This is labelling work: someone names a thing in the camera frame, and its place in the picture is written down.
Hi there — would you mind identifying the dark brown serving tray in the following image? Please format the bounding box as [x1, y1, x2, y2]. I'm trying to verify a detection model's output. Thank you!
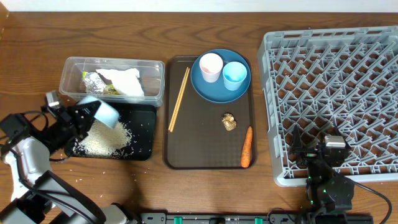
[163, 55, 255, 170]

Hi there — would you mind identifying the black plastic tray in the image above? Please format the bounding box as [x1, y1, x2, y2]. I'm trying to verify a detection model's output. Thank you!
[65, 103, 156, 161]

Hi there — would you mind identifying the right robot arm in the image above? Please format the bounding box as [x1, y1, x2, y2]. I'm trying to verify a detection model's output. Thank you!
[289, 126, 354, 223]

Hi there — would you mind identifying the orange carrot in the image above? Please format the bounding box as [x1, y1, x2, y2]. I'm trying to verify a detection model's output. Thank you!
[241, 126, 253, 168]

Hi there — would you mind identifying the clear plastic bin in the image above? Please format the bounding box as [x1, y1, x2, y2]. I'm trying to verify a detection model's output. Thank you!
[59, 57, 165, 107]

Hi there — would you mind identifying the white napkin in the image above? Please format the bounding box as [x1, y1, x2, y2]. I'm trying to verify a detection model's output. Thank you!
[96, 68, 144, 97]

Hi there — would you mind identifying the pile of white rice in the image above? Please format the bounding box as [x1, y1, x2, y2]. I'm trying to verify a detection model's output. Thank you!
[73, 121, 132, 158]

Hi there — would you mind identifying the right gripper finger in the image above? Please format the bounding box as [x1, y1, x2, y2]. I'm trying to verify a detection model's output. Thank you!
[334, 126, 349, 146]
[292, 124, 302, 149]

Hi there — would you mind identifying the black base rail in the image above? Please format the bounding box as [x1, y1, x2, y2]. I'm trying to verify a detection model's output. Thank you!
[138, 213, 374, 224]

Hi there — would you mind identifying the pink plastic cup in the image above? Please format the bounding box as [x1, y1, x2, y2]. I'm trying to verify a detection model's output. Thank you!
[199, 53, 223, 83]

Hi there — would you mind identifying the grey plastic dishwasher rack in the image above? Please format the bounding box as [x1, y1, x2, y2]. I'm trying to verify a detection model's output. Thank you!
[257, 26, 397, 187]

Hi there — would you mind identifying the light blue plastic cup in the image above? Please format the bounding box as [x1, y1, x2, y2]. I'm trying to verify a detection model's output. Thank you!
[223, 62, 248, 91]

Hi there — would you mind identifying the dark blue round plate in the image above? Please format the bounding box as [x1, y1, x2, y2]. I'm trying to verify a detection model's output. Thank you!
[190, 49, 251, 104]

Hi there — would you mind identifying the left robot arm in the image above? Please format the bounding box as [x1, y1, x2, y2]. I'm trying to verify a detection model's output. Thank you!
[1, 98, 142, 223]

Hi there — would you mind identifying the light blue bowl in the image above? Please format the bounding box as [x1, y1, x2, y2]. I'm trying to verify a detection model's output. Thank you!
[77, 96, 120, 129]

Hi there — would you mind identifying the foil and yellow snack wrapper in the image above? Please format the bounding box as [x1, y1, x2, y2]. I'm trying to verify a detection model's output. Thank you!
[82, 72, 119, 95]

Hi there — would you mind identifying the brown mushroom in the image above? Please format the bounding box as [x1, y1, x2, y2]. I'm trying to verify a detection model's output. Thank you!
[221, 113, 237, 131]

